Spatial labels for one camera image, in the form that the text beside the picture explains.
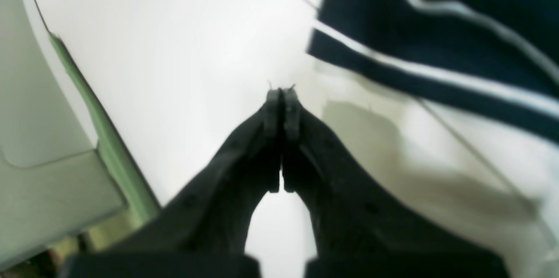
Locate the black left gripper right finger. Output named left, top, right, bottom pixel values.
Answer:
left=282, top=89, right=509, bottom=278

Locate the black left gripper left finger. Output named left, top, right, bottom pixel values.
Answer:
left=59, top=89, right=282, bottom=278

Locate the navy white-striped t-shirt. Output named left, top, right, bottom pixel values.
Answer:
left=309, top=0, right=558, bottom=142

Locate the green-grey side panel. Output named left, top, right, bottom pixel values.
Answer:
left=1, top=0, right=159, bottom=271

